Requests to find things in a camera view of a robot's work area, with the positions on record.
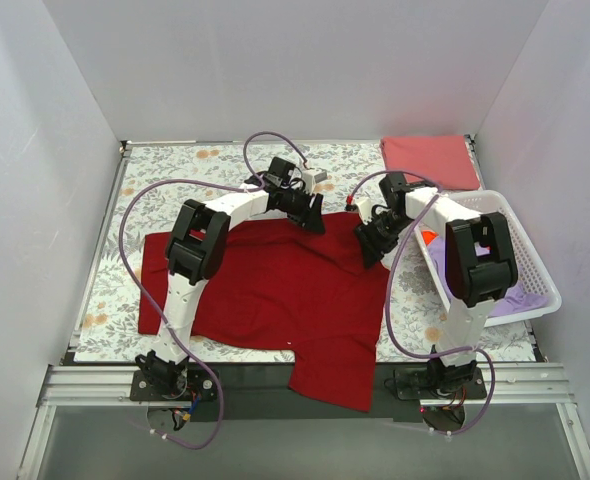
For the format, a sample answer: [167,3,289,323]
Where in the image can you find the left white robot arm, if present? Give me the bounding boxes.
[136,157,327,400]

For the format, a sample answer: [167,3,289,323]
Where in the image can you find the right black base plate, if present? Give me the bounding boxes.
[383,364,487,401]

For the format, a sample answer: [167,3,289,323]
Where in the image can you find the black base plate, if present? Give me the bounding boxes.
[129,368,218,402]
[383,364,487,401]

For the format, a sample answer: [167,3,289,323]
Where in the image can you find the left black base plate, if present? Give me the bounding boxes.
[129,368,218,402]

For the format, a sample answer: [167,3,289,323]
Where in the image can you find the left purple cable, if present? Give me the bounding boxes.
[117,130,310,450]

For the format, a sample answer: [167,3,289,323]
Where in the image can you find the dark red t shirt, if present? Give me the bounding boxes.
[137,211,391,414]

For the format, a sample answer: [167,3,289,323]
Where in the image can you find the aluminium frame rail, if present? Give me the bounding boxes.
[17,363,590,480]

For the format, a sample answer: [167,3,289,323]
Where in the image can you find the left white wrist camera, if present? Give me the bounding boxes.
[300,169,328,194]

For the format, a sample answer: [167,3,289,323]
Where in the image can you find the lavender t shirt in basket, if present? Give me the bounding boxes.
[425,236,547,318]

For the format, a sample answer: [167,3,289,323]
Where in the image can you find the folded pink t shirt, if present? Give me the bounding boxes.
[380,135,481,191]

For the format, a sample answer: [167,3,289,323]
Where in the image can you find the white plastic laundry basket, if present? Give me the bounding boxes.
[415,190,562,327]

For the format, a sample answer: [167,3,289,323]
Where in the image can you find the orange garment in basket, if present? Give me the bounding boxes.
[421,230,438,245]

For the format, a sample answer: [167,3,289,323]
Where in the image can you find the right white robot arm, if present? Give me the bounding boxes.
[345,170,518,398]

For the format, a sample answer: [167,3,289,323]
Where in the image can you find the floral patterned table cloth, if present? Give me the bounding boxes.
[71,138,535,363]

